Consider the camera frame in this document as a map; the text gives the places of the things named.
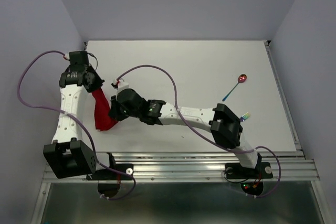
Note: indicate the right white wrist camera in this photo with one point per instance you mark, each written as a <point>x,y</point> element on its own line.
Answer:
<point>120,85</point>

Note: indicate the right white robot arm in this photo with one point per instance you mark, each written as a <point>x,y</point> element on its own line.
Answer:
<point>224,126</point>

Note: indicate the iridescent metal fork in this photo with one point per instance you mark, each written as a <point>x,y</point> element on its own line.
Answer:
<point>244,116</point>

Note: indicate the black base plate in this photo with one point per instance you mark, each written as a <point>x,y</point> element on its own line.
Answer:
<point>236,171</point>
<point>102,173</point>

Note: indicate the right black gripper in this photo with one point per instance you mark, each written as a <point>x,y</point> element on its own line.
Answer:
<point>114,110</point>

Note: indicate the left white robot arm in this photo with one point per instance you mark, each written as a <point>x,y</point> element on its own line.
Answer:
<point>68,155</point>

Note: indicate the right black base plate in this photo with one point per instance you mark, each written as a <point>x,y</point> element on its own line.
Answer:
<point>236,171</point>

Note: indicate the red cloth napkin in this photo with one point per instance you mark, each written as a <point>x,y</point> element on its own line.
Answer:
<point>101,113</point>

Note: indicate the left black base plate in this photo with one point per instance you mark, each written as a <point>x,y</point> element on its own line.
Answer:
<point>102,173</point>

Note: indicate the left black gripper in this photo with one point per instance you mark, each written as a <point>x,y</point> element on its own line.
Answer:
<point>98,81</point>

